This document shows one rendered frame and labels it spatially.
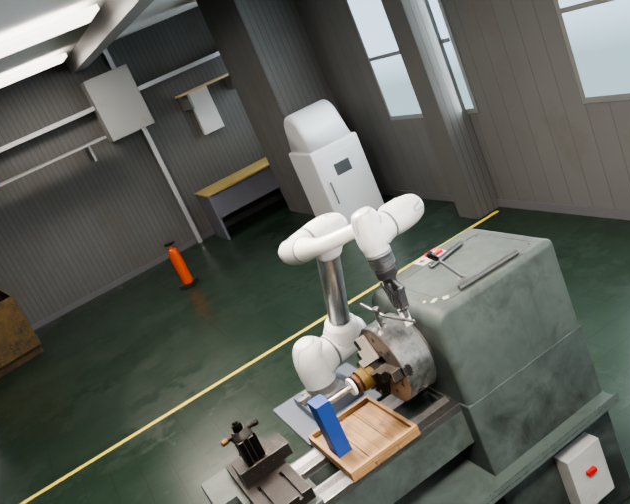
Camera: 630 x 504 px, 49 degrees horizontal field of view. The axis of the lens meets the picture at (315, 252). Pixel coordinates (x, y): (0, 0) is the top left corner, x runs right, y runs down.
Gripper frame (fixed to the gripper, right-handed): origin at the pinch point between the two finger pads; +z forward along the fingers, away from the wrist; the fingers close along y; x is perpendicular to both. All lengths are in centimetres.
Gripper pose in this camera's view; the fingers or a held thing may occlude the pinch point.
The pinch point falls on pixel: (405, 316)
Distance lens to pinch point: 240.5
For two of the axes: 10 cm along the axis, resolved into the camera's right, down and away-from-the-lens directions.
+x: 8.1, -4.8, 3.3
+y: 4.3, 1.1, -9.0
